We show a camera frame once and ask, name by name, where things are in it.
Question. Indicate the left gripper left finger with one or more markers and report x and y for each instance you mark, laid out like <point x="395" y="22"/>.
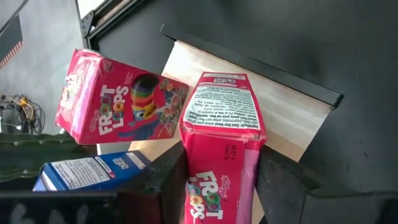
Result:
<point x="93" y="208"/>

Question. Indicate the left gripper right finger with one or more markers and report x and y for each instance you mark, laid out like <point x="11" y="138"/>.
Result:
<point x="326" y="208"/>

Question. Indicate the blue Frosted Flakes cereal box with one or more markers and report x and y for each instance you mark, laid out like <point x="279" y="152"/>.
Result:
<point x="93" y="171"/>

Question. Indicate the red Froot Loops cereal box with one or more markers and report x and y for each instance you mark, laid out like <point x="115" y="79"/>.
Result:
<point x="217" y="155"/>
<point x="124" y="105"/>

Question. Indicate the green cactus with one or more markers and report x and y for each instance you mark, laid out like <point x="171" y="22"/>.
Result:
<point x="31" y="155"/>

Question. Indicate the black panel with striped edge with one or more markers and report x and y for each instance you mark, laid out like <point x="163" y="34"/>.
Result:
<point x="11" y="40"/>

